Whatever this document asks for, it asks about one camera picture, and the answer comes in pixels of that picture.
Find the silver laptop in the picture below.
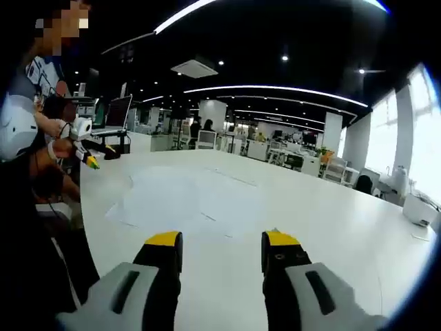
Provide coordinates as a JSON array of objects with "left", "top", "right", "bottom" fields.
[{"left": 91, "top": 94, "right": 134, "bottom": 136}]

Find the white paper sheet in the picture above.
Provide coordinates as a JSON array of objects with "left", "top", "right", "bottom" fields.
[{"left": 105, "top": 165, "right": 273, "bottom": 239}]

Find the person in dark clothes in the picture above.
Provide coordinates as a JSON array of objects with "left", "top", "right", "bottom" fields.
[{"left": 0, "top": 151, "right": 101, "bottom": 321}]

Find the white mesh office chair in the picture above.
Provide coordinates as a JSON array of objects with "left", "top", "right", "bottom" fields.
[{"left": 198, "top": 130, "right": 217, "bottom": 150}]

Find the blue white wall poster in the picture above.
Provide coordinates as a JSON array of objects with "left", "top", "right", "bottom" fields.
[{"left": 25, "top": 57, "right": 62, "bottom": 94}]

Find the ceiling air conditioner vent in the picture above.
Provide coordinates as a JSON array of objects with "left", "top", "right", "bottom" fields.
[{"left": 170, "top": 59, "right": 220, "bottom": 78}]

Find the white table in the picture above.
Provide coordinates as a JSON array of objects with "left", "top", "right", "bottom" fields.
[{"left": 70, "top": 148, "right": 438, "bottom": 331}]

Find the black tripod stand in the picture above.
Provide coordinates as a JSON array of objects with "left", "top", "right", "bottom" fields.
[{"left": 171, "top": 103, "right": 191, "bottom": 150}]

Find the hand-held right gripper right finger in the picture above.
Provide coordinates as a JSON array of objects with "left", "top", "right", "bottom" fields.
[{"left": 260, "top": 230, "right": 389, "bottom": 331}]

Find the large bright window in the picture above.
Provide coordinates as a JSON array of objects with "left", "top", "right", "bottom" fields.
[{"left": 339, "top": 63, "right": 441, "bottom": 204}]

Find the white slatted office chair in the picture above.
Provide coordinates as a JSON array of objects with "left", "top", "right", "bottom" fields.
[{"left": 323, "top": 157, "right": 348, "bottom": 183}]

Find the curved ceiling light strip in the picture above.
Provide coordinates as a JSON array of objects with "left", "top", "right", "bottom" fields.
[
  {"left": 153, "top": 0, "right": 208, "bottom": 35},
  {"left": 183, "top": 85, "right": 369, "bottom": 107}
]

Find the black office chair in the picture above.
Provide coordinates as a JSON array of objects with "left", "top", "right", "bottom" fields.
[{"left": 354, "top": 174, "right": 375, "bottom": 194}]

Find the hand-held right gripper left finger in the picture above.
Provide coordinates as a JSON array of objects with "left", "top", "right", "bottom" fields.
[{"left": 57, "top": 230, "right": 183, "bottom": 331}]

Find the white printer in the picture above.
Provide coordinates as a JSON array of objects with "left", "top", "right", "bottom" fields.
[{"left": 402, "top": 192, "right": 440, "bottom": 228}]

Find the white chest-worn device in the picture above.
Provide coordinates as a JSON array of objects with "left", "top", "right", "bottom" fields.
[{"left": 0, "top": 94, "right": 39, "bottom": 163}]

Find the person's left hand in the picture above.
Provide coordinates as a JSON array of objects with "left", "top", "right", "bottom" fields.
[{"left": 51, "top": 138, "right": 75, "bottom": 159}]

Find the white reception counter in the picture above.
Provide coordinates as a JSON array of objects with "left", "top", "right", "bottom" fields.
[{"left": 127, "top": 130, "right": 152, "bottom": 154}]

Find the green potted plant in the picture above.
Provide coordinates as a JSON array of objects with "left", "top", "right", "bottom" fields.
[{"left": 316, "top": 146, "right": 336, "bottom": 163}]

